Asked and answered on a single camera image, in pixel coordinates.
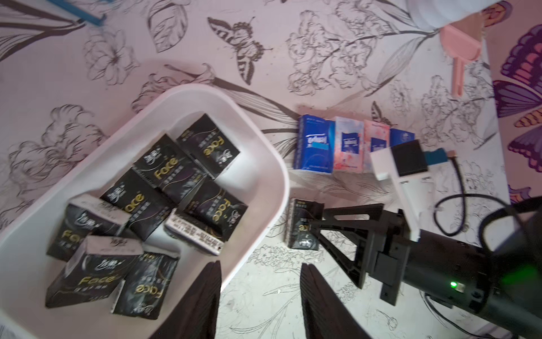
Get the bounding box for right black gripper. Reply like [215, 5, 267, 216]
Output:
[310, 203, 411, 306]

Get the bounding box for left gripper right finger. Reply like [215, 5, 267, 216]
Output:
[300, 264, 370, 339]

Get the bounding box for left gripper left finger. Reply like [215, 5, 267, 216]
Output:
[150, 261, 222, 339]

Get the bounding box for black Face tissue pack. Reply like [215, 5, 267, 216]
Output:
[100, 169, 173, 241]
[45, 235, 144, 309]
[179, 177, 248, 242]
[132, 134, 207, 204]
[285, 199, 325, 251]
[111, 245, 180, 320]
[47, 194, 131, 261]
[176, 114, 241, 179]

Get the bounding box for blue pocket tissue pack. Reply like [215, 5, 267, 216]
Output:
[293, 114, 335, 174]

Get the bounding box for light pink tissue pack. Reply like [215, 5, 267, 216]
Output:
[364, 120, 390, 173]

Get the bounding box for pink white tissue pack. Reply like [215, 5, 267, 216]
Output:
[333, 117, 364, 174]

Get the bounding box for blue cartoon tissue pack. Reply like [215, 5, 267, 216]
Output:
[390, 128, 416, 147]

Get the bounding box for white plastic storage box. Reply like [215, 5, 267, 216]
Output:
[1, 84, 289, 338]

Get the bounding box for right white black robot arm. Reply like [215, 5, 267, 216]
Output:
[310, 197, 541, 338]

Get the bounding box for pink brush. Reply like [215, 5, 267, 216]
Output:
[440, 21, 482, 98]

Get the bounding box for white pot with succulent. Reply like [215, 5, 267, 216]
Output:
[406, 0, 499, 31]

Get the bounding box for blue yellow garden fork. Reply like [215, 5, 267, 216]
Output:
[47, 0, 107, 26]

